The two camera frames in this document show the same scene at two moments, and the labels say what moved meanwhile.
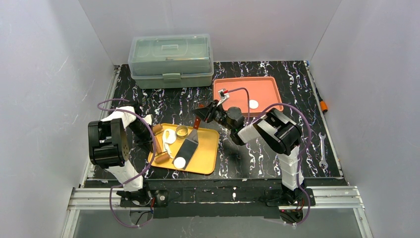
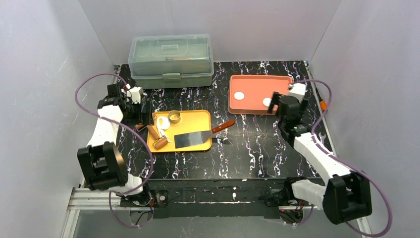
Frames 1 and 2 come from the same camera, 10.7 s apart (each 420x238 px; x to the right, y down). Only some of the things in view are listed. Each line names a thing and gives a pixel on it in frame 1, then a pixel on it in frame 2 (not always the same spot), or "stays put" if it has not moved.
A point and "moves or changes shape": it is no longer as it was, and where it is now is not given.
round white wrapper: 253,104 to 266,101
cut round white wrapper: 179,162 to 238,95
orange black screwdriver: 323,105 stays put
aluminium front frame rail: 323,197 stays put
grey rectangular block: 189,147 to 198,138
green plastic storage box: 161,61 stays put
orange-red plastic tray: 262,91 moves or changes shape
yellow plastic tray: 186,148 moves or changes shape
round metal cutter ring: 182,131 to 174,116
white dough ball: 169,137 to 163,123
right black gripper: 211,111 to 274,102
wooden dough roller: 161,157 moves or changes shape
